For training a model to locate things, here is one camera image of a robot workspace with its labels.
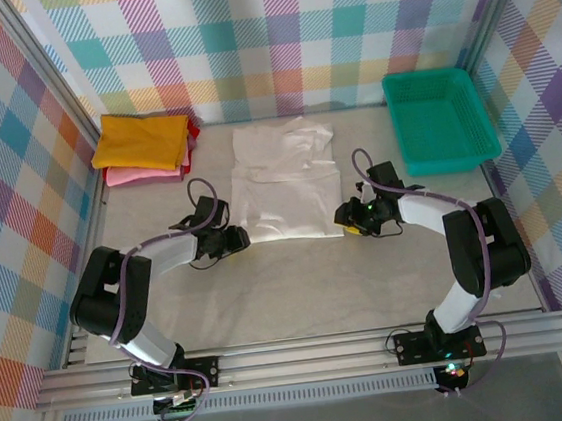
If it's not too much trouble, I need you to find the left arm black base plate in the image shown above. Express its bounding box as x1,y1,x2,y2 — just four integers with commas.
127,355,223,399

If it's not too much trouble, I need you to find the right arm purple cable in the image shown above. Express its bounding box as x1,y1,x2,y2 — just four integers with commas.
350,135,513,405

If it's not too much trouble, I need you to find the aluminium mounting rail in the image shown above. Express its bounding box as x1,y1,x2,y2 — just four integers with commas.
29,308,562,414

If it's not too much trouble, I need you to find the aluminium side rail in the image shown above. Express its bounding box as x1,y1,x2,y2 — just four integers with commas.
40,137,130,370
478,156,549,320

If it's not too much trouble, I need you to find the yellow folded t-shirt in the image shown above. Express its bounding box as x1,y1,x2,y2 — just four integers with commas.
86,106,195,180

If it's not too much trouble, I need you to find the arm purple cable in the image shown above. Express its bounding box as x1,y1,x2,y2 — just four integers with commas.
350,135,513,405
95,174,255,421

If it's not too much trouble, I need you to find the pink folded t-shirt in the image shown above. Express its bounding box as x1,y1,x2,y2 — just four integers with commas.
102,157,186,191

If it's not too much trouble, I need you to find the slotted grey cable duct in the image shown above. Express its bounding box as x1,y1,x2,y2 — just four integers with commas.
59,372,441,421

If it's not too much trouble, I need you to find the white t-shirt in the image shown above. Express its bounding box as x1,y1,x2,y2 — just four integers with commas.
223,116,348,249

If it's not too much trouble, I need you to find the aluminium corner post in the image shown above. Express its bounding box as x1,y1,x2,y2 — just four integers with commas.
0,0,105,150
453,0,547,80

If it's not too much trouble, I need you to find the green plastic basket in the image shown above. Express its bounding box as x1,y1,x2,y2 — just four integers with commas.
379,62,504,181

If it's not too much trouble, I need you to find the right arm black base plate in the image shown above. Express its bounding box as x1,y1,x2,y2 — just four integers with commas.
391,322,489,368

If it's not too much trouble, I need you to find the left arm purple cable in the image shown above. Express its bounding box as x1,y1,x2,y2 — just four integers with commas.
95,174,255,421

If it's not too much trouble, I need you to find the red folded t-shirt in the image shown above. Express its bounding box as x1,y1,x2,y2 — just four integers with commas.
171,117,206,182

